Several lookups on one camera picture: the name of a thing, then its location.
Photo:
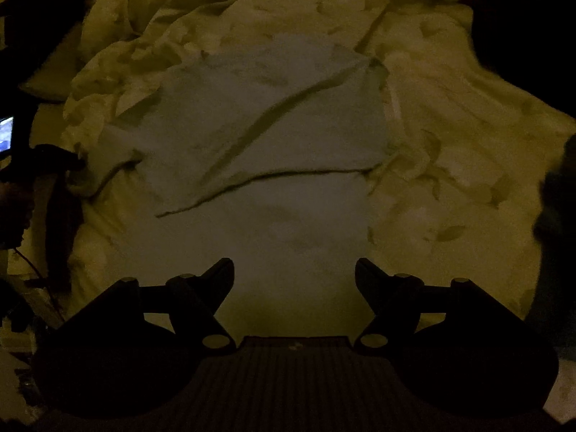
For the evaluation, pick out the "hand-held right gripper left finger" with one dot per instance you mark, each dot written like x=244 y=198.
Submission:
x=221 y=279

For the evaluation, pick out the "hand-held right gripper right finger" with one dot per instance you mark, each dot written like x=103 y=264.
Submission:
x=368 y=279

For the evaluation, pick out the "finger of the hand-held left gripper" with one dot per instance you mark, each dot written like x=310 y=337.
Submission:
x=56 y=159

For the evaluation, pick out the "white small garment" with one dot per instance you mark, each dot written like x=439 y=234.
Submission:
x=270 y=144

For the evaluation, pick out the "person's left hand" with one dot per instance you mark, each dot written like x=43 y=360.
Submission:
x=15 y=211

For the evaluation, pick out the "dark cloth strip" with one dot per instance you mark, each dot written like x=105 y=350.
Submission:
x=63 y=234

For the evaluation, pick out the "pale pillow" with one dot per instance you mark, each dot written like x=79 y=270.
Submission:
x=56 y=69

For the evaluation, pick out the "dark curved furniture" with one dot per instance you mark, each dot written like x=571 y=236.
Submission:
x=40 y=13

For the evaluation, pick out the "yellow crumpled blanket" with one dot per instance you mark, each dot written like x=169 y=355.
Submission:
x=450 y=121

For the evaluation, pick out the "dark cloth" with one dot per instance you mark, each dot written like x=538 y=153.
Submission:
x=558 y=243

